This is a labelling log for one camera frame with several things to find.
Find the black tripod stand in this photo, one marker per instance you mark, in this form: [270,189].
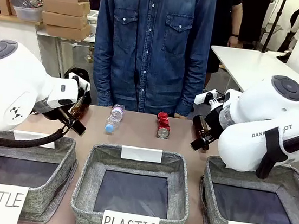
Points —
[275,23]

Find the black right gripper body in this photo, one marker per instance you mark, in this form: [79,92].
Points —
[213,122]

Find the clear plastic bin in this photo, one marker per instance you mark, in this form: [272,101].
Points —
[28,13]

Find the grey fabric basket can label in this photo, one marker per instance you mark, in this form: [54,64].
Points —
[208,206]

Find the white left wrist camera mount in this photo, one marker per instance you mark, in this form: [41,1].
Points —
[75,83]

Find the grey fabric basket plastic label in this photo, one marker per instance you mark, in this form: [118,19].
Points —
[89,181]

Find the person in denim shirt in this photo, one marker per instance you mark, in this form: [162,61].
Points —
[151,49]

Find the white desk under boxes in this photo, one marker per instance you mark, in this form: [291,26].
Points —
[70,47]

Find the white table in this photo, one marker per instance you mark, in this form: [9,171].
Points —
[253,64]

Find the person in black clothes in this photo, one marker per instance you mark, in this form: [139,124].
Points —
[226,17]

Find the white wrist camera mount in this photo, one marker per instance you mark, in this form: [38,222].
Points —
[204,97]
[75,83]

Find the background person hand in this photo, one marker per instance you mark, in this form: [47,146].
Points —
[233,41]

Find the black backpack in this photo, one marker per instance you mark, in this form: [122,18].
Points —
[81,75]

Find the crushed red can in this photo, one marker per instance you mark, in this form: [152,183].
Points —
[163,124]

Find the brown glass bottle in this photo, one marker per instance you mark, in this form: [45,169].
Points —
[80,107]
[201,126]

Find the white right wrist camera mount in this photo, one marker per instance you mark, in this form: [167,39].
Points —
[204,97]

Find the blank white card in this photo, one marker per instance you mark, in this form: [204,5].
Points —
[39,140]
[141,154]

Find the flat cardboard box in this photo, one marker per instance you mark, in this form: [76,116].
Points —
[66,30]
[63,20]

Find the grey fabric basket bottle label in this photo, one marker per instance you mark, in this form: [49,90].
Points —
[61,161]

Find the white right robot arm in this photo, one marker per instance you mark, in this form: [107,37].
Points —
[243,145]

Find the small clear plastic water bottle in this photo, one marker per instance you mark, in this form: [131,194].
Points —
[115,117]

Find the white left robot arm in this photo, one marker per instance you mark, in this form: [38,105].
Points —
[5,86]

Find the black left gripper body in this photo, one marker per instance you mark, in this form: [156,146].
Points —
[56,113]

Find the white cabinet with wooden top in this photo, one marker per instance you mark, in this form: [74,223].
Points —
[12,32]

